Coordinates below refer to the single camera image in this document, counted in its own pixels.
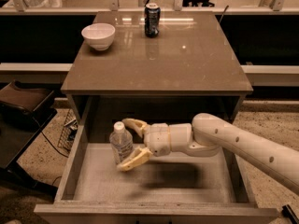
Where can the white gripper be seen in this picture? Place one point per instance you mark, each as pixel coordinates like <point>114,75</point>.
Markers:
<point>157,138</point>

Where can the clear plastic water bottle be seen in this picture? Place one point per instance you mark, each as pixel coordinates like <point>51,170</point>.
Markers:
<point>121,142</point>

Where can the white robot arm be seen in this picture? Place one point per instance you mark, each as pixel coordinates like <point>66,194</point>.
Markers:
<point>204,136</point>

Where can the open grey drawer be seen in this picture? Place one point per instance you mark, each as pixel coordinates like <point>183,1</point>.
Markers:
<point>174,189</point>

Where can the grey cabinet with glossy top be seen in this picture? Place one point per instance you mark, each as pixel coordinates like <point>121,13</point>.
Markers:
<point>190,56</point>

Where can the white ceramic bowl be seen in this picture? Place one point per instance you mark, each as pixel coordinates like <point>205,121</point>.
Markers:
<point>99,36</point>

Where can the dark chair at left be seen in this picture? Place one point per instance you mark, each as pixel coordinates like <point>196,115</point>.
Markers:
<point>24,113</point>

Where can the dark blue soda can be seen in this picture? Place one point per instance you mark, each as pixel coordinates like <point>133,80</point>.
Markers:
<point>152,18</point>

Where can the black object bottom right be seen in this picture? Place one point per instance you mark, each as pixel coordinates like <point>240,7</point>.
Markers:
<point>288,212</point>

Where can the wire mesh basket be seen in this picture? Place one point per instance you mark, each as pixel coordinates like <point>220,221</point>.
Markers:
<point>68,133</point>

